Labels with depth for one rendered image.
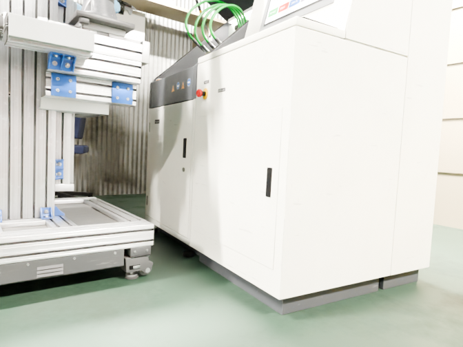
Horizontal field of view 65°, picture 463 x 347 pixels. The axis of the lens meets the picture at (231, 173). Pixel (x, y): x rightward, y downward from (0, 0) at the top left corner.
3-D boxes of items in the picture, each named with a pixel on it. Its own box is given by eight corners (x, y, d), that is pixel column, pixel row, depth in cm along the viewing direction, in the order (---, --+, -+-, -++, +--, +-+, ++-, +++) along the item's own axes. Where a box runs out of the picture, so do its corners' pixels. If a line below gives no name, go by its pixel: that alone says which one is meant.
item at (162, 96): (150, 108, 229) (151, 82, 228) (157, 109, 231) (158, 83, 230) (192, 98, 176) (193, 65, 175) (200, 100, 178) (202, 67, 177)
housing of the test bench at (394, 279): (221, 224, 268) (231, 16, 258) (252, 221, 282) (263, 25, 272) (389, 292, 148) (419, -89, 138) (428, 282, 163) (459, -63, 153)
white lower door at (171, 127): (145, 215, 234) (149, 109, 230) (149, 214, 236) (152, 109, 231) (186, 238, 179) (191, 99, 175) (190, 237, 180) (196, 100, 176)
